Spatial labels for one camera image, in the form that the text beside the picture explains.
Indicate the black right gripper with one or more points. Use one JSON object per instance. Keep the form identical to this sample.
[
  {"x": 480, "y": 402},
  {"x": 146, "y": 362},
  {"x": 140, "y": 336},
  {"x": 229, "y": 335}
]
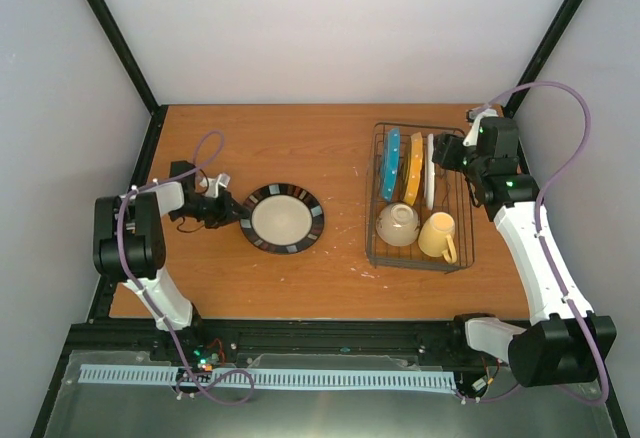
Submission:
[{"x": 443, "y": 151}]

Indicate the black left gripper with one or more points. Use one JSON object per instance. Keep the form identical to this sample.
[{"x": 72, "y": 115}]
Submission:
[{"x": 224, "y": 213}]

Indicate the white blue striped plate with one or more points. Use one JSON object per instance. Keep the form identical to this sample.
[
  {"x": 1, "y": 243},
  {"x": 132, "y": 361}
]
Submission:
[{"x": 429, "y": 173}]

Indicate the orange polka dot plate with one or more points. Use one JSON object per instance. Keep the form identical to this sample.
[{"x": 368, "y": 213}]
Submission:
[{"x": 412, "y": 169}]

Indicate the black striped plate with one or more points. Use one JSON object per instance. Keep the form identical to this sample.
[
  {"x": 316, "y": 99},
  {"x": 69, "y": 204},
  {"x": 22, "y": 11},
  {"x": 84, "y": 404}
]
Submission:
[{"x": 284, "y": 219}]

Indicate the teal polka dot plate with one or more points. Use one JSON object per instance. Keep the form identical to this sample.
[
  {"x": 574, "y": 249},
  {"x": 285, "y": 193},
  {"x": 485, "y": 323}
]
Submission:
[{"x": 390, "y": 164}]

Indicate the yellow ceramic mug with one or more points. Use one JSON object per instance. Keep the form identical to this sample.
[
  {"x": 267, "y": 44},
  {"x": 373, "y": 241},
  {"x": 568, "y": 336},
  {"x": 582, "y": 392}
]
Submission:
[{"x": 436, "y": 238}]

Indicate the cream ceramic bowl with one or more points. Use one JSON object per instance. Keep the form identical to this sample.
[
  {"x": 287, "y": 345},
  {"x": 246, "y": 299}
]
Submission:
[{"x": 398, "y": 225}]

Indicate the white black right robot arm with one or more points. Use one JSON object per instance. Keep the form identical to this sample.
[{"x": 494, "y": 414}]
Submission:
[{"x": 566, "y": 341}]

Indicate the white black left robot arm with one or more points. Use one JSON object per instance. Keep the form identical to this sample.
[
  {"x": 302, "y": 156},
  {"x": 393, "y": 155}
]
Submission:
[{"x": 128, "y": 239}]

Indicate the metal floor plate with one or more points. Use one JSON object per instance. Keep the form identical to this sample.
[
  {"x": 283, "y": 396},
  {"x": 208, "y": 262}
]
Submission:
[{"x": 124, "y": 410}]

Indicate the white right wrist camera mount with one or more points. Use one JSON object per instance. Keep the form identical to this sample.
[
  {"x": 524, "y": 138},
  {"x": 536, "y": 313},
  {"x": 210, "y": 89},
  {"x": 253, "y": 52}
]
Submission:
[{"x": 475, "y": 117}]

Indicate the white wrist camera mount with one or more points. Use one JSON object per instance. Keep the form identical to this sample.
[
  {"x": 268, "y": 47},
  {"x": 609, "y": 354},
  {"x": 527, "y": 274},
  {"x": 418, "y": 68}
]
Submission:
[
  {"x": 213, "y": 187},
  {"x": 475, "y": 117}
]

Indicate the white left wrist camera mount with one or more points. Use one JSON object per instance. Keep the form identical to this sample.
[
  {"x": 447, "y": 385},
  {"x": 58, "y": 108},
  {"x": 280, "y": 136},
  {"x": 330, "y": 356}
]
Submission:
[{"x": 213, "y": 187}]

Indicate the dark wire dish rack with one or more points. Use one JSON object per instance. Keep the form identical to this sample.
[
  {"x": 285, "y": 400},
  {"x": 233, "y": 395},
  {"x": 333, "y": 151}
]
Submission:
[{"x": 450, "y": 196}]

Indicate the white slotted cable duct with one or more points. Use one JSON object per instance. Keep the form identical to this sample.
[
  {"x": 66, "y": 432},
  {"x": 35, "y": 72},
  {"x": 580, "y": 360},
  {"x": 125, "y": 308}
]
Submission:
[{"x": 273, "y": 379}]

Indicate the black aluminium frame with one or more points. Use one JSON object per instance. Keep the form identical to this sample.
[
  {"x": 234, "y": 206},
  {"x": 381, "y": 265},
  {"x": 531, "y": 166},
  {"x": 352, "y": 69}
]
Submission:
[{"x": 100, "y": 332}]

